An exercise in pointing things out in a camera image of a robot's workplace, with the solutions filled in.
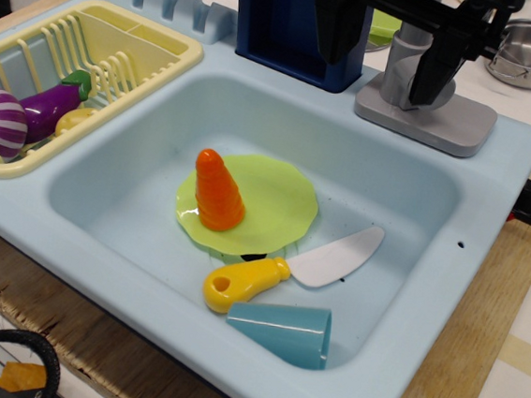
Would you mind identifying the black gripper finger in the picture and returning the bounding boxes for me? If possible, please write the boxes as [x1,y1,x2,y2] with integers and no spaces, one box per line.
[314,0,367,65]
[409,31,467,106]

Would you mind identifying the orange scrap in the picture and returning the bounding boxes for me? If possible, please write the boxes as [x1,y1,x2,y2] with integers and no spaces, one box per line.
[0,361,47,393]

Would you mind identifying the teal plastic cup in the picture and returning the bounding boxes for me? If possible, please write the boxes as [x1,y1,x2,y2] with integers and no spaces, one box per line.
[226,302,332,371]

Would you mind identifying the yellow dish drying rack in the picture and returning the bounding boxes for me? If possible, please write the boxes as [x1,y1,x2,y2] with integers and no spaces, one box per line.
[0,0,203,179]

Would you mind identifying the light blue toy sink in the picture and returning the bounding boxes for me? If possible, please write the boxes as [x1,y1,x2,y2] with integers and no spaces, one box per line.
[0,0,531,398]

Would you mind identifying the black cable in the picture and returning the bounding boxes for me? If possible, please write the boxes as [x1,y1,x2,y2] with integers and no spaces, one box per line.
[0,327,66,398]

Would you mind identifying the light green plate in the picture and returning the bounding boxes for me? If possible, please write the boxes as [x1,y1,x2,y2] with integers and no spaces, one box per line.
[175,155,318,256]

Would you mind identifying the green item behind sink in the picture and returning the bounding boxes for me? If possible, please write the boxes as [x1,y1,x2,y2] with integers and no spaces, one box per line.
[365,9,402,52]

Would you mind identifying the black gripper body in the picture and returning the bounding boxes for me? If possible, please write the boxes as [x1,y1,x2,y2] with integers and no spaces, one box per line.
[362,0,524,60]

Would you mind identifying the dark blue box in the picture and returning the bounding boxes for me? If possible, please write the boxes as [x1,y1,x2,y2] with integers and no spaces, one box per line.
[236,0,373,93]

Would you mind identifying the orange toy carrot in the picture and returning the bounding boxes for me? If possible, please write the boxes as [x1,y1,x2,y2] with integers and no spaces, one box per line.
[195,148,245,232]

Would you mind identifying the purple toy eggplant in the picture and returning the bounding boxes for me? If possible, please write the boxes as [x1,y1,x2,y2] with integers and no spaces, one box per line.
[20,70,92,144]

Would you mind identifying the yellow handled toy knife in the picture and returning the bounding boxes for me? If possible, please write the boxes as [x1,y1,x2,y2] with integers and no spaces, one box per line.
[202,227,386,314]

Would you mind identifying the grey toy faucet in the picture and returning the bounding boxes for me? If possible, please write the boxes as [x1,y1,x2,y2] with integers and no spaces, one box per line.
[354,23,498,158]

